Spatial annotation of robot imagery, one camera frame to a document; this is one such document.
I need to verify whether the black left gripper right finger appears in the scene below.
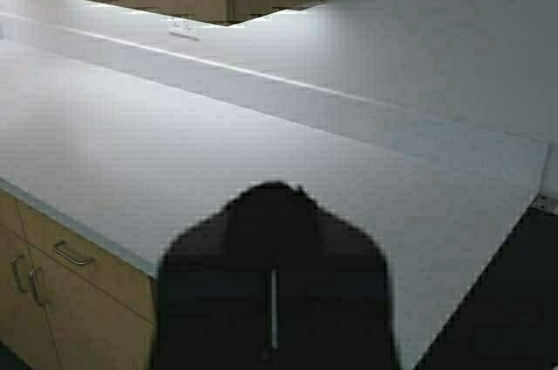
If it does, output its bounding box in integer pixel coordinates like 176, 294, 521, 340
276, 188, 400, 369

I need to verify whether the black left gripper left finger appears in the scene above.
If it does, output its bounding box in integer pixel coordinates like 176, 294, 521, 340
153, 182, 279, 369

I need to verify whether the lower wooden base cabinet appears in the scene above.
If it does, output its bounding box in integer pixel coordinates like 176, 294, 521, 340
1, 191, 154, 369

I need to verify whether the white wall power outlet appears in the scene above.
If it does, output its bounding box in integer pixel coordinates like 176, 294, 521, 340
167, 18, 200, 41

